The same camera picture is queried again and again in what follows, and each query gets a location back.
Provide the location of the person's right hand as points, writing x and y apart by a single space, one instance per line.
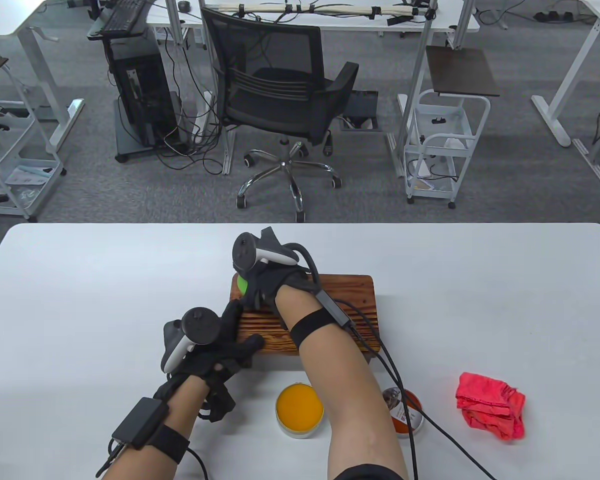
272 285

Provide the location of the person's left hand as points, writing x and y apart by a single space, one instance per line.
215 360

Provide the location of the green round sponge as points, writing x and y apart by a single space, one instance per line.
241 286

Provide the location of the brown wooden stool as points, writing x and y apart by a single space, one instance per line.
360 295

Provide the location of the round metal wood wax tin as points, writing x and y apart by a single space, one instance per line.
298 407

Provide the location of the round metal tin lid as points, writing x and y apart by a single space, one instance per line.
405 412

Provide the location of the red cloth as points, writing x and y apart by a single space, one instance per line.
490 405

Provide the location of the person's left forearm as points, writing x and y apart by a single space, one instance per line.
175 425

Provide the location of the person's right forearm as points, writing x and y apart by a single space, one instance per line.
350 390

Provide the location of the black and white controller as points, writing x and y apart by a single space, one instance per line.
200 325
245 252

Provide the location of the white power strip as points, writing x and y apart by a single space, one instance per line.
200 122

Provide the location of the black mesh office chair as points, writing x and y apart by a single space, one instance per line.
280 100

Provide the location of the white rolling cart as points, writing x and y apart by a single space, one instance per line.
442 189
25 175

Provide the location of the black floor socket box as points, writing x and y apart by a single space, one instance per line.
362 105

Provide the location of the grey computer stand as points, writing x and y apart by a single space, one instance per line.
127 140

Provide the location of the black computer tower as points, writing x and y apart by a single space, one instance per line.
145 95

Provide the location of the white desk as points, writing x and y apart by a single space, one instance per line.
577 67
330 22
10 15

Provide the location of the beige rod bundle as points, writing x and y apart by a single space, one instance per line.
330 9

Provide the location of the black computer mouse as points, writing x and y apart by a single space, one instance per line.
183 6

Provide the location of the black keyboard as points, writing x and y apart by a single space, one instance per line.
122 15

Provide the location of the black power strip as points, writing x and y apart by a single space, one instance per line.
552 16

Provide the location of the aluminium frame post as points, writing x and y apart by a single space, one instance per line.
415 75
226 150

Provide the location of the aluminium floor rail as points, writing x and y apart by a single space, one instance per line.
592 162

